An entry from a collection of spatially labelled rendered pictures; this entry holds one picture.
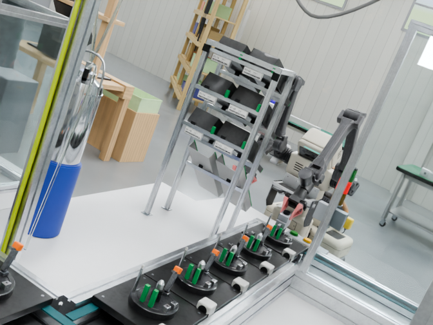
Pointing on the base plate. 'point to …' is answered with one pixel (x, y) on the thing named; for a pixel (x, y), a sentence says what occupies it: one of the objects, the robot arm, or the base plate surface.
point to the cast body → (283, 220)
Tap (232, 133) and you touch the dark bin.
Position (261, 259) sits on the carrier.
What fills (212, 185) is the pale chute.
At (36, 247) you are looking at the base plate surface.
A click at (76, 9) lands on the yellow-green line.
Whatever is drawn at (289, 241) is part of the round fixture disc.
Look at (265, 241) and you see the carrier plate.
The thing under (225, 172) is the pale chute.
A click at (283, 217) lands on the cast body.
